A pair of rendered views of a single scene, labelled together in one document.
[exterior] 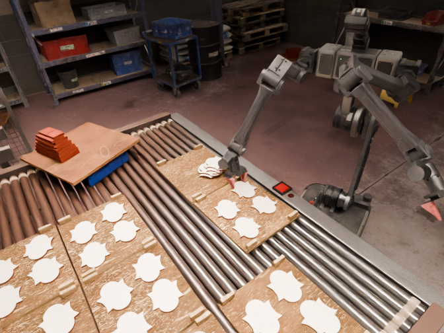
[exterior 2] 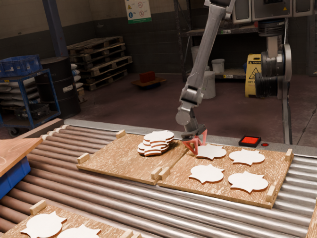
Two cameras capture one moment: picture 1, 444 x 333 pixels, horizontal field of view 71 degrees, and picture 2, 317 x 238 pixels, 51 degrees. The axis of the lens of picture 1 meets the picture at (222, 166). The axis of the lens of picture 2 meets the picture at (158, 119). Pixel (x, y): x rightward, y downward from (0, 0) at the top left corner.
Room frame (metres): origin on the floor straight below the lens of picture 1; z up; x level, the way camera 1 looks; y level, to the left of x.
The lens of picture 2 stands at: (0.17, 0.48, 1.57)
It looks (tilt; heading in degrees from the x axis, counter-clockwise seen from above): 20 degrees down; 340
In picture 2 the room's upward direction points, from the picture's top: 9 degrees counter-clockwise
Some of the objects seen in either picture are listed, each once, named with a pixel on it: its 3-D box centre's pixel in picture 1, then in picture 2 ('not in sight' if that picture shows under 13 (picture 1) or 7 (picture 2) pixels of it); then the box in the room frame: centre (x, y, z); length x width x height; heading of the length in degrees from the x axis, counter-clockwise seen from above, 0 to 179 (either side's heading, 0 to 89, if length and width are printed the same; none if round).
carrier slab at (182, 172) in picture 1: (197, 172); (137, 155); (1.46, 0.14, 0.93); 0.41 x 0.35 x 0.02; 35
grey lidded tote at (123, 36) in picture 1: (123, 34); not in sight; (5.70, 1.55, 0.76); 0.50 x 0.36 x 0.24; 130
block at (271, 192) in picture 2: (251, 244); (271, 193); (0.88, -0.11, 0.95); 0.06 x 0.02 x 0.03; 126
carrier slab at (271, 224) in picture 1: (244, 209); (227, 169); (1.12, -0.10, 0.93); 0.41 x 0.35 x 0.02; 36
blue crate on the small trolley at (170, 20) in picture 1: (172, 28); (18, 66); (5.00, 0.61, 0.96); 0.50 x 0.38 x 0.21; 49
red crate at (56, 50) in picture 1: (63, 45); not in sight; (5.18, 2.37, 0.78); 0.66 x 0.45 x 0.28; 124
